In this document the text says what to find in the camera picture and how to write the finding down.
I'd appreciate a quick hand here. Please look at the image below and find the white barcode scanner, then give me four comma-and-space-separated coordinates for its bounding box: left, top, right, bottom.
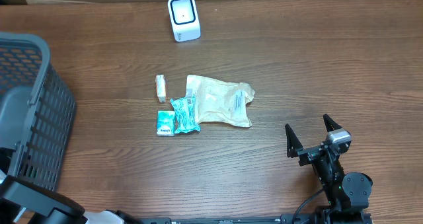
167, 0, 201, 42

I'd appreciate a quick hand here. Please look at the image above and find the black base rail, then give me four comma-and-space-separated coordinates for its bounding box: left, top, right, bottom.
138, 213, 318, 224

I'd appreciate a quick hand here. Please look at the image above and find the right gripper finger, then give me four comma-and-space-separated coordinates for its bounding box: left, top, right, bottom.
323, 114, 342, 132
285, 124, 303, 158

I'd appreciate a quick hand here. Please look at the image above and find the teal tissue pack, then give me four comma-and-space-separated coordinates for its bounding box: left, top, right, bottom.
156, 110, 176, 137

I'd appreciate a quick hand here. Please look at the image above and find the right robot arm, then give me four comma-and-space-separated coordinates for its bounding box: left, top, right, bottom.
280, 114, 373, 224

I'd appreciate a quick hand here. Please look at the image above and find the beige snack pouch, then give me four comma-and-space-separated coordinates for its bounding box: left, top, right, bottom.
186, 75, 255, 128

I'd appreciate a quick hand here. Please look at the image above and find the orange tissue pack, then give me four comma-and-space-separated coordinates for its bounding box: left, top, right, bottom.
155, 74, 167, 103

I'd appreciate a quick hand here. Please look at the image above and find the grey plastic shopping basket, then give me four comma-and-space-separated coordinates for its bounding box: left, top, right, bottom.
1, 32, 77, 191

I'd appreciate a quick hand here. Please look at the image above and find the teal crinkled wrapper packet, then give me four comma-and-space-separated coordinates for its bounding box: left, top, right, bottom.
171, 96, 201, 134

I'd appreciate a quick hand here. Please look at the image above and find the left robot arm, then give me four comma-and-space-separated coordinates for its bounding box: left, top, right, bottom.
1, 148, 141, 224

